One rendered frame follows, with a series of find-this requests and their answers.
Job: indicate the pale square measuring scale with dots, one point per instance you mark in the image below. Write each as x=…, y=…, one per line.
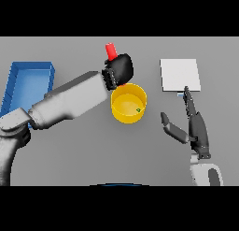
x=179, y=74

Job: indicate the blue tray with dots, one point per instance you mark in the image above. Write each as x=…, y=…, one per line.
x=27, y=85

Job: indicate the red beaker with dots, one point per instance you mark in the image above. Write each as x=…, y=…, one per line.
x=111, y=51

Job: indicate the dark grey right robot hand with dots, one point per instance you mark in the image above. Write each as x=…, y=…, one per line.
x=198, y=128

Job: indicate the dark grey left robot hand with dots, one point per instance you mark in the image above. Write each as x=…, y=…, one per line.
x=122, y=69

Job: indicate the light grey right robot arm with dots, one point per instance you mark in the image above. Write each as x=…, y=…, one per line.
x=206, y=174

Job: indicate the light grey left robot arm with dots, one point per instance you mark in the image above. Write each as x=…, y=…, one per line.
x=68, y=100

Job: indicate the green nut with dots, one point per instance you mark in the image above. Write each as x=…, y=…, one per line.
x=138, y=110

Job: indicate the yellow bowl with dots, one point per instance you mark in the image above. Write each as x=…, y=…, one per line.
x=129, y=103

